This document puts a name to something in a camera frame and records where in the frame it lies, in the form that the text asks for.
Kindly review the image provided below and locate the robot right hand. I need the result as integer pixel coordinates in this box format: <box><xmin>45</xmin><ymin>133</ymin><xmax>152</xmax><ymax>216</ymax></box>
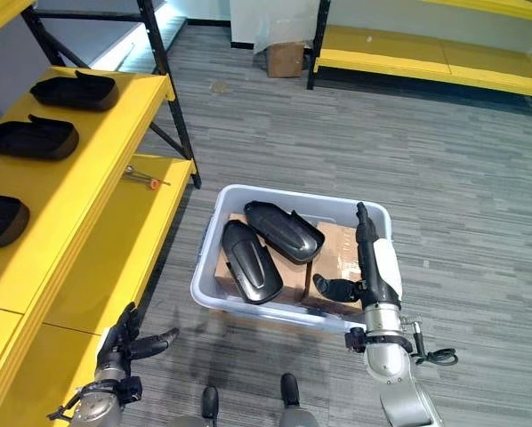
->
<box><xmin>312</xmin><ymin>201</ymin><xmax>404</xmax><ymax>311</ymax></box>

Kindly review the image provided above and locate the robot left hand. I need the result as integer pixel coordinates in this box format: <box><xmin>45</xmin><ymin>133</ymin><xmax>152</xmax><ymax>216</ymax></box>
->
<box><xmin>97</xmin><ymin>302</ymin><xmax>181</xmax><ymax>370</ymax></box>

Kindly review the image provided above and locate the brown cardboard box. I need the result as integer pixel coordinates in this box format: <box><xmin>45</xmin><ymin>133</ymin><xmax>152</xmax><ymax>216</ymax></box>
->
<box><xmin>266</xmin><ymin>40</ymin><xmax>306</xmax><ymax>79</ymax></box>
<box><xmin>299</xmin><ymin>221</ymin><xmax>367</xmax><ymax>318</ymax></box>
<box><xmin>214</xmin><ymin>213</ymin><xmax>312</xmax><ymax>305</ymax></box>

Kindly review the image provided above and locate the grey plastic box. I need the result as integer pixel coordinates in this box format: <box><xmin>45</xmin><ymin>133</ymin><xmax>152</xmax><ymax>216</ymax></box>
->
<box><xmin>189</xmin><ymin>183</ymin><xmax>392</xmax><ymax>335</ymax></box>

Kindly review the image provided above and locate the yellow shelf rack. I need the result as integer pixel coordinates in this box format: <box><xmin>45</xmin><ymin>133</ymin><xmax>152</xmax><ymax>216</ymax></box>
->
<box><xmin>0</xmin><ymin>0</ymin><xmax>203</xmax><ymax>427</ymax></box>
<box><xmin>305</xmin><ymin>0</ymin><xmax>532</xmax><ymax>124</ymax></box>

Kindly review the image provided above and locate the black sole-shaped part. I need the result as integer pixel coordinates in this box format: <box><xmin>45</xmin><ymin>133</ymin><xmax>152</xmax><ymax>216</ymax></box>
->
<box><xmin>0</xmin><ymin>114</ymin><xmax>80</xmax><ymax>162</ymax></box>
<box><xmin>0</xmin><ymin>191</ymin><xmax>31</xmax><ymax>249</ymax></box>
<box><xmin>243</xmin><ymin>200</ymin><xmax>326</xmax><ymax>264</ymax></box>
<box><xmin>221</xmin><ymin>219</ymin><xmax>284</xmax><ymax>306</ymax></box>
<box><xmin>29</xmin><ymin>69</ymin><xmax>120</xmax><ymax>112</ymax></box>

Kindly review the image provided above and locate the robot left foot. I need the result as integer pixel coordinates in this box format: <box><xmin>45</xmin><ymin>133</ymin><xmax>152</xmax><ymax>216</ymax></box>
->
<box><xmin>201</xmin><ymin>385</ymin><xmax>220</xmax><ymax>420</ymax></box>

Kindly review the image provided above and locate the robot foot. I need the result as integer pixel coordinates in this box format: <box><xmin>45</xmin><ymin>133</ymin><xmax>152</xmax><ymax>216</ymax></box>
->
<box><xmin>280</xmin><ymin>373</ymin><xmax>302</xmax><ymax>407</ymax></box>
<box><xmin>201</xmin><ymin>385</ymin><xmax>220</xmax><ymax>420</ymax></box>

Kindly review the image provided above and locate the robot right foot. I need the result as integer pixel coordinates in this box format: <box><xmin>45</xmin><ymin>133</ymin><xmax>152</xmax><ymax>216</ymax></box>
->
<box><xmin>280</xmin><ymin>373</ymin><xmax>302</xmax><ymax>407</ymax></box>

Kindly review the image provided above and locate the screwdriver with orange handle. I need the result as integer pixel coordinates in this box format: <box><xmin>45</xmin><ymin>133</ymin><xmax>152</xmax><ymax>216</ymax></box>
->
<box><xmin>124</xmin><ymin>165</ymin><xmax>173</xmax><ymax>189</ymax></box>

